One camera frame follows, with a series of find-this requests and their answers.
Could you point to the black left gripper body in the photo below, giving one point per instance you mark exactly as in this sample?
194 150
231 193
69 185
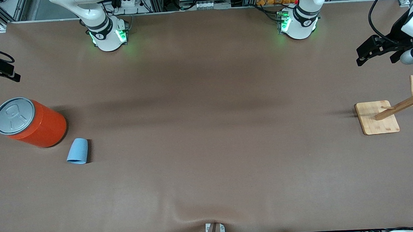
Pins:
397 32

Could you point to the blue plastic cup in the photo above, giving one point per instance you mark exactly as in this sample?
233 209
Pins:
78 151

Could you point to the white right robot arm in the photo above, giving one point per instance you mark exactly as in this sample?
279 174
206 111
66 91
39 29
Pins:
104 27

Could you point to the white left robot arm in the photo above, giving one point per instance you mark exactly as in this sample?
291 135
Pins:
302 19

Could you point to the wooden cup rack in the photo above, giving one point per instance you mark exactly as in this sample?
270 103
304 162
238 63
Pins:
376 121

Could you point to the orange can with grey lid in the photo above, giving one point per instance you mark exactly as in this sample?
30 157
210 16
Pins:
44 126

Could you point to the white power strip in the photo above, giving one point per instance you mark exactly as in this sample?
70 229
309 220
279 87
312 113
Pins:
126 0

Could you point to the brown table mat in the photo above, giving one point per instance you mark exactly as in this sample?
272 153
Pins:
207 137

